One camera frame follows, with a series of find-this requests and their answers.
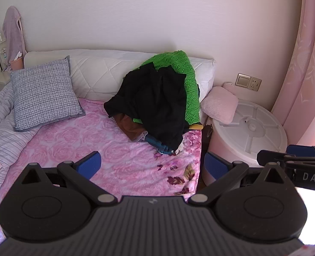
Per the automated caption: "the striped quilt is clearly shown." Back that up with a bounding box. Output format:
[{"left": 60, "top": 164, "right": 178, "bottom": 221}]
[{"left": 0, "top": 81, "right": 41, "bottom": 211}]

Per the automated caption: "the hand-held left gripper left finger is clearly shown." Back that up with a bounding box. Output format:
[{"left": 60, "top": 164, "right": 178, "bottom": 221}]
[{"left": 19, "top": 151, "right": 118, "bottom": 206}]

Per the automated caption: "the pink floral blanket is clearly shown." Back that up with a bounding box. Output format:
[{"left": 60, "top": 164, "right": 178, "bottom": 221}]
[{"left": 0, "top": 97, "right": 203, "bottom": 246}]

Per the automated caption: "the white round plastic tub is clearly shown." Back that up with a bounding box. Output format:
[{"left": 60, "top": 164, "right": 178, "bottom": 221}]
[{"left": 201, "top": 99, "right": 288, "bottom": 187}]

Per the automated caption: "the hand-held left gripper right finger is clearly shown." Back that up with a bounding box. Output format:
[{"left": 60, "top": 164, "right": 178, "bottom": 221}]
[{"left": 189, "top": 151, "right": 288, "bottom": 206}]

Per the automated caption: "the grey checked pillow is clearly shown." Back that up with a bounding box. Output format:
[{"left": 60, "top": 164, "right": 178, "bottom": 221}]
[{"left": 10, "top": 55, "right": 86, "bottom": 132}]

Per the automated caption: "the white quilted headboard cushion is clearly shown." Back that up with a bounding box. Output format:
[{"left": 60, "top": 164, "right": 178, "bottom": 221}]
[{"left": 23, "top": 49, "right": 216, "bottom": 104}]

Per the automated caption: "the white nightstand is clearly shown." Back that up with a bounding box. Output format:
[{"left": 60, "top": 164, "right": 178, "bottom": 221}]
[{"left": 0, "top": 71, "right": 12, "bottom": 91}]

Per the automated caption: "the pink fluffy cushion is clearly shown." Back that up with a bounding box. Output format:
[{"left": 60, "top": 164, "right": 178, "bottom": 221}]
[{"left": 200, "top": 83, "right": 239, "bottom": 125}]

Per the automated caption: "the beige wall switch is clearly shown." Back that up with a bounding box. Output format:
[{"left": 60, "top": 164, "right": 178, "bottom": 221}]
[{"left": 236, "top": 73, "right": 251, "bottom": 87}]

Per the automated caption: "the brown garment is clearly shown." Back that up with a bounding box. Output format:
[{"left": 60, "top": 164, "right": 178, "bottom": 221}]
[{"left": 113, "top": 113, "right": 147, "bottom": 142}]

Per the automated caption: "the green knit sweater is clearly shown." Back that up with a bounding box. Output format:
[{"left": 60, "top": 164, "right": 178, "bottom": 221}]
[{"left": 132, "top": 50, "right": 200, "bottom": 124}]

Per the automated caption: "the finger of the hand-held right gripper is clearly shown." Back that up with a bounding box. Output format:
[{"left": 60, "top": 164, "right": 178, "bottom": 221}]
[
  {"left": 286, "top": 144, "right": 315, "bottom": 157},
  {"left": 257, "top": 150, "right": 315, "bottom": 167}
]

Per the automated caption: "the white wall socket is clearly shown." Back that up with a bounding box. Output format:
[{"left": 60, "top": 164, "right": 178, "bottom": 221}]
[{"left": 248, "top": 77, "right": 262, "bottom": 91}]

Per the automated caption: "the lilac hanging garment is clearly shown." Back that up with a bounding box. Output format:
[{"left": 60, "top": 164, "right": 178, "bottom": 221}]
[{"left": 2, "top": 5, "right": 28, "bottom": 66}]

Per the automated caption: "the black knit garment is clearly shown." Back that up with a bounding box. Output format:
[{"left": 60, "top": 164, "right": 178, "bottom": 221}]
[{"left": 103, "top": 62, "right": 198, "bottom": 151}]

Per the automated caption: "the blue garment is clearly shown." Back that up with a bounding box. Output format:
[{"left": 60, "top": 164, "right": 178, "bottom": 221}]
[{"left": 146, "top": 135, "right": 176, "bottom": 156}]

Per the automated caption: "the pink curtain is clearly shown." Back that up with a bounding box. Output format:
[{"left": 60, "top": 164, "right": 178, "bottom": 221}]
[{"left": 271, "top": 0, "right": 315, "bottom": 147}]

